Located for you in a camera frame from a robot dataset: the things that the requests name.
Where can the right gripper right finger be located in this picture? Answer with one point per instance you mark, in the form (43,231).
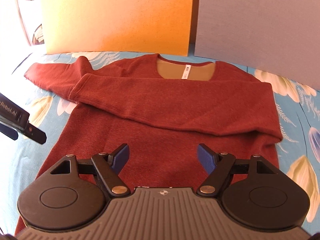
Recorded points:
(252,192)

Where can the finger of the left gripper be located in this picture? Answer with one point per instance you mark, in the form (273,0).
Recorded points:
(35,134)
(9,132)

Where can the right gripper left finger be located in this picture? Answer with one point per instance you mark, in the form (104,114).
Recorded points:
(74,192)

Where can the orange board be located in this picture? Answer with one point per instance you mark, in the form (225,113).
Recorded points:
(151,26)

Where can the grey-lilac board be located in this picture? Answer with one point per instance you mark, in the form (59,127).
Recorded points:
(277,36)

